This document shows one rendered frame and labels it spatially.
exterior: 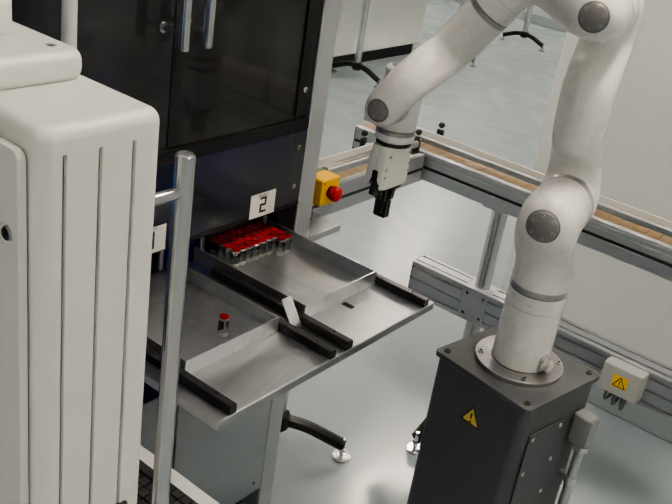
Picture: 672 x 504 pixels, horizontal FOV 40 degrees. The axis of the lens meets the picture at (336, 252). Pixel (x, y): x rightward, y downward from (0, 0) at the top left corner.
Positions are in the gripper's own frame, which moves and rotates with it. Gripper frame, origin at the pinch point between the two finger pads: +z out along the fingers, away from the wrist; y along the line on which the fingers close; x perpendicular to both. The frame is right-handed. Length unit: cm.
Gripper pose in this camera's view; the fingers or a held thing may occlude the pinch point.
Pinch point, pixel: (381, 207)
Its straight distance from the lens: 201.4
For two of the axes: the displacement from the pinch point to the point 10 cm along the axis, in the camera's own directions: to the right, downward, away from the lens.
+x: 7.7, 3.8, -5.2
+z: -1.4, 8.9, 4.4
